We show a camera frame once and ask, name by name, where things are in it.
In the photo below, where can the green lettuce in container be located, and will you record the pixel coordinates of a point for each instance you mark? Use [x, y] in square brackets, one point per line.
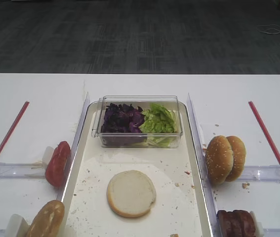
[158, 119]

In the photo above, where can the white block behind tomato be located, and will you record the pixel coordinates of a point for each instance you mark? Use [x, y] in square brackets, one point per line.
[48, 153]

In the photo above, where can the red tomato slice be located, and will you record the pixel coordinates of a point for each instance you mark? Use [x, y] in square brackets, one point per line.
[55, 173]

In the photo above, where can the brown meat patties stack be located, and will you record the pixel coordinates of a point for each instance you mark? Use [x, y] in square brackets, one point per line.
[236, 223]

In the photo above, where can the white block behind patties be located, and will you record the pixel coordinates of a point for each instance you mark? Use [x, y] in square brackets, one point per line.
[259, 231]

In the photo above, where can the clear plastic salad container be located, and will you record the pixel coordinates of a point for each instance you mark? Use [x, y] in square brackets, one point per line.
[169, 101]

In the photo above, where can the purple cabbage leaves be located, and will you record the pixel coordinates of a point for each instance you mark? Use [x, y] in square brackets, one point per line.
[122, 118]

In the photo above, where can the bottom bun half on tray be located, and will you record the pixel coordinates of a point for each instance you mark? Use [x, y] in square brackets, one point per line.
[131, 194]

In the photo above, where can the white metal tray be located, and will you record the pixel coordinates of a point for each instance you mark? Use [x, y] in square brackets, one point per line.
[179, 209]

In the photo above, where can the sesame bun top, front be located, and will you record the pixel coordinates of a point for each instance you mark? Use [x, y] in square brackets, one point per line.
[219, 159]

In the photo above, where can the sesame bun , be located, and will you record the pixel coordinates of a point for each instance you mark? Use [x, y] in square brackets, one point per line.
[219, 159]
[239, 155]

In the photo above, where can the sesame bun top, rear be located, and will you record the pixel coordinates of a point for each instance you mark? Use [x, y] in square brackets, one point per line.
[239, 155]

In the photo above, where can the left long clear divider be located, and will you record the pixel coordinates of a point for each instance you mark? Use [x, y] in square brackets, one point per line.
[74, 148]

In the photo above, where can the long clear divider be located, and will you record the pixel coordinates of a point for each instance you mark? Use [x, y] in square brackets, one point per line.
[74, 148]
[205, 183]

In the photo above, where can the left red strip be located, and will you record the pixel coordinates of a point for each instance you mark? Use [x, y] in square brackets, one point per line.
[13, 126]

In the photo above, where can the red strip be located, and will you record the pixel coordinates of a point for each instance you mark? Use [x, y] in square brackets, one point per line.
[265, 131]
[13, 126]

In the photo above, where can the right long clear divider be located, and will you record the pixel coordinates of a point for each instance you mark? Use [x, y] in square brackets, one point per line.
[205, 183]

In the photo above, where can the toasted bun bottom, left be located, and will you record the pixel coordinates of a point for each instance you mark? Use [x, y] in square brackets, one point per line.
[48, 220]

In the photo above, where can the right red strip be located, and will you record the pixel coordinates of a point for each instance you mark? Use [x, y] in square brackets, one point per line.
[265, 131]

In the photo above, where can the white block behind left bun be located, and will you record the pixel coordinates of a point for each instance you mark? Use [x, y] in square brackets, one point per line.
[17, 227]

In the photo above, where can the clear rail behind sesame buns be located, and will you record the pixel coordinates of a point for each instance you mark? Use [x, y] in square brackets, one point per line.
[269, 173]

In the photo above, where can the clear rail behind tomato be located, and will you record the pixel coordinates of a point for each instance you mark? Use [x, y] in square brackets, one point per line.
[22, 170]

